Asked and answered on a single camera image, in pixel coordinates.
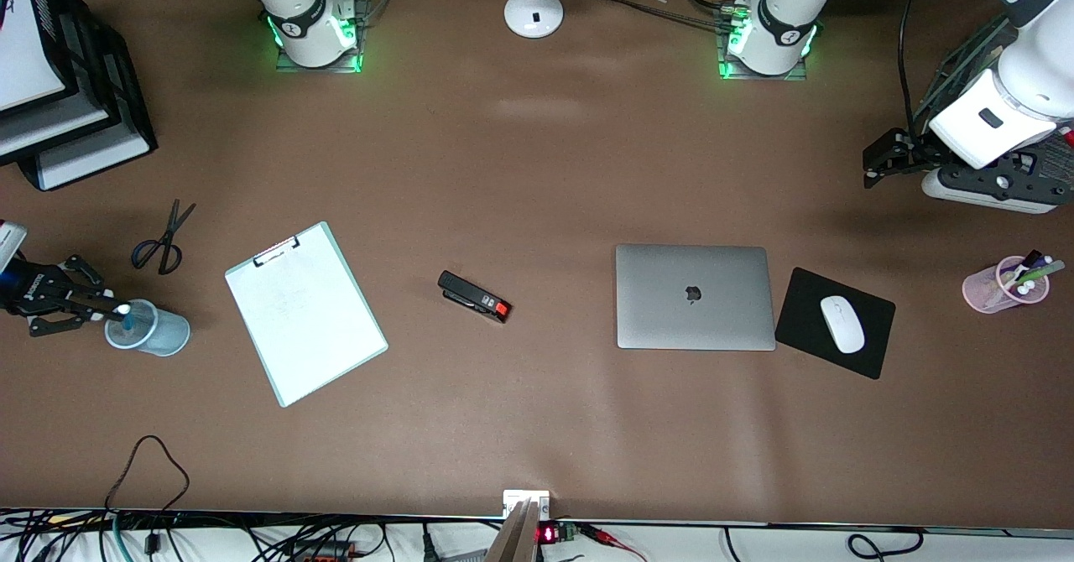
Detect orange power strip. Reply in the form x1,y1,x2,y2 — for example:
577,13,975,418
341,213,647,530
288,539,357,561

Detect white computer mouse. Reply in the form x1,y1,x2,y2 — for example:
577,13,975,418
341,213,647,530
820,295,866,354

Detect white mounting bracket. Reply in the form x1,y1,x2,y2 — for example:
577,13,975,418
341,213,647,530
503,489,551,520

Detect red wire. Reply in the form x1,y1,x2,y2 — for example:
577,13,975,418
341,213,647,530
577,523,649,562

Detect silver laptop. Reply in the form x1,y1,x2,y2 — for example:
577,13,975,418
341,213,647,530
615,244,777,351

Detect black wire mesh organiser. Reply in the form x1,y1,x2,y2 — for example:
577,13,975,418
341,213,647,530
915,15,1074,198

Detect black scissors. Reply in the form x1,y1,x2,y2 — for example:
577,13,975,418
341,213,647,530
131,200,197,276

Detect light green pen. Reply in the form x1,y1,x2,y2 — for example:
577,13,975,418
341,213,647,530
1007,260,1066,291

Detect black cable bundle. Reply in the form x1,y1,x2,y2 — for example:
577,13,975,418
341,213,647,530
583,0,748,34

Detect black cable tangle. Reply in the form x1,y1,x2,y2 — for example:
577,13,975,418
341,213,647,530
0,507,395,562

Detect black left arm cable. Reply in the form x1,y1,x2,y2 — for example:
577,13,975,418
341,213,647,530
899,0,934,139

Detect mint clipboard with white paper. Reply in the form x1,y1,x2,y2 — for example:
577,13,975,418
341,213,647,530
224,221,389,408

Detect light blue mesh cup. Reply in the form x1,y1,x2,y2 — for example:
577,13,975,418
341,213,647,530
104,298,191,357

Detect black mouse pad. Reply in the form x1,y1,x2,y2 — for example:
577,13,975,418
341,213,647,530
774,267,897,380

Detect grey metal pole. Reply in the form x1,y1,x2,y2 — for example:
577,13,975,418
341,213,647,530
484,499,540,562

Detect white paper stack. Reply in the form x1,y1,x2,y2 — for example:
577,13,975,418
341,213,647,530
38,130,154,191
0,92,112,160
0,0,68,114

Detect black coiled cable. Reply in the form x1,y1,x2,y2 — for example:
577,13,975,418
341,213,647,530
846,528,925,560

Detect black looped cable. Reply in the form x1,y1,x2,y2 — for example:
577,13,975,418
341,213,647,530
105,435,190,517

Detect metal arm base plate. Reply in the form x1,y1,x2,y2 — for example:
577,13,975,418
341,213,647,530
275,0,368,74
717,4,813,82

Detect pink translucent pen cup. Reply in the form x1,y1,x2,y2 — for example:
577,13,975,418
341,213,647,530
962,256,1051,315

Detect black stapler with red tip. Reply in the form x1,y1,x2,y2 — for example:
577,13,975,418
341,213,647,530
437,270,512,325

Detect black stacked paper tray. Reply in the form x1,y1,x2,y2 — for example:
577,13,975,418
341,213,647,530
0,0,159,192

